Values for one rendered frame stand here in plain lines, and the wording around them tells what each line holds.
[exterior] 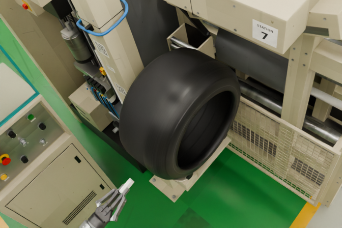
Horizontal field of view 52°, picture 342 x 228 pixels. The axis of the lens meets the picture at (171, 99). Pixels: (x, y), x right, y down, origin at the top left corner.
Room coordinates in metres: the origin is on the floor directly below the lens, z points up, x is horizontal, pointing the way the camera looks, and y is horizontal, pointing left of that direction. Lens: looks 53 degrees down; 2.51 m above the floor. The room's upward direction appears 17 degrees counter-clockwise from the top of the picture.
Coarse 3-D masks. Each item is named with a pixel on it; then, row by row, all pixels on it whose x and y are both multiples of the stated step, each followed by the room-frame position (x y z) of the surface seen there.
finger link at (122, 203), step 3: (123, 198) 0.60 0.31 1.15; (123, 201) 0.59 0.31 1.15; (120, 204) 0.59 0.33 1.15; (123, 204) 0.59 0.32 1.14; (120, 207) 0.57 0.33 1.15; (117, 210) 0.57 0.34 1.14; (120, 210) 0.57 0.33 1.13; (114, 213) 0.56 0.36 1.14; (117, 213) 0.55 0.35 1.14; (114, 216) 0.55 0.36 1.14; (114, 219) 0.53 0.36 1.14; (117, 219) 0.54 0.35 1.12
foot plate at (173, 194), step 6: (150, 180) 1.19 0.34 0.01; (156, 180) 1.17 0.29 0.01; (156, 186) 1.13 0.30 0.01; (162, 186) 1.11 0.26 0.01; (168, 186) 1.10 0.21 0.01; (180, 186) 1.07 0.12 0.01; (162, 192) 1.07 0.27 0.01; (168, 192) 1.05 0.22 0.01; (174, 192) 1.04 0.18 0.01; (180, 192) 1.02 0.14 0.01; (174, 198) 0.99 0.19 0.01
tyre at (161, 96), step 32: (160, 64) 0.97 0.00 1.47; (192, 64) 0.93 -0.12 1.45; (224, 64) 0.97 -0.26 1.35; (128, 96) 0.90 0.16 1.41; (160, 96) 0.82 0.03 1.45; (192, 96) 0.79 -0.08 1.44; (224, 96) 1.00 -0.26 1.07; (128, 128) 0.81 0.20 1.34; (160, 128) 0.72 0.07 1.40; (192, 128) 0.97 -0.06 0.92; (224, 128) 0.86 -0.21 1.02; (160, 160) 0.66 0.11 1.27; (192, 160) 0.79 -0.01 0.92
